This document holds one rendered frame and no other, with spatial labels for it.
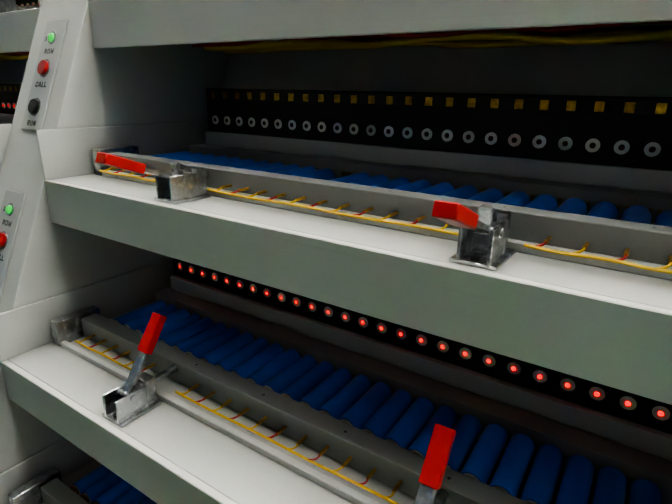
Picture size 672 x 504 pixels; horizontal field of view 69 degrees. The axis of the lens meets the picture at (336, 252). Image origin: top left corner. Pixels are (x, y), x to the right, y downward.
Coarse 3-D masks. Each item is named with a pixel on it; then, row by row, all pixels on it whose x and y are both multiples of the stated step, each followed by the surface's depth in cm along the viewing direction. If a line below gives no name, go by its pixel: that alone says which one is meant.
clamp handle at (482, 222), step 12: (444, 204) 22; (456, 204) 22; (432, 216) 22; (444, 216) 22; (456, 216) 22; (468, 216) 23; (480, 216) 28; (492, 216) 28; (468, 228) 25; (480, 228) 26; (492, 228) 28
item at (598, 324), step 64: (128, 128) 56; (64, 192) 48; (128, 192) 45; (192, 256) 40; (256, 256) 36; (320, 256) 32; (384, 256) 30; (448, 256) 29; (512, 256) 29; (448, 320) 28; (512, 320) 26; (576, 320) 24; (640, 320) 23; (640, 384) 23
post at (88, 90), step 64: (64, 0) 52; (64, 64) 51; (128, 64) 55; (192, 64) 62; (64, 128) 51; (192, 128) 64; (0, 192) 54; (64, 256) 53; (128, 256) 60; (0, 384) 50; (0, 448) 51
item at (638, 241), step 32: (160, 160) 48; (224, 192) 41; (256, 192) 40; (288, 192) 40; (320, 192) 38; (352, 192) 36; (384, 192) 35; (416, 192) 35; (448, 224) 32; (512, 224) 30; (544, 224) 29; (576, 224) 28; (608, 224) 27; (640, 224) 28; (576, 256) 27; (640, 256) 27
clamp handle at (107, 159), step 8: (96, 160) 36; (104, 160) 35; (112, 160) 36; (120, 160) 36; (128, 160) 37; (120, 168) 37; (128, 168) 37; (136, 168) 38; (144, 168) 38; (176, 168) 41; (160, 176) 40; (168, 176) 40
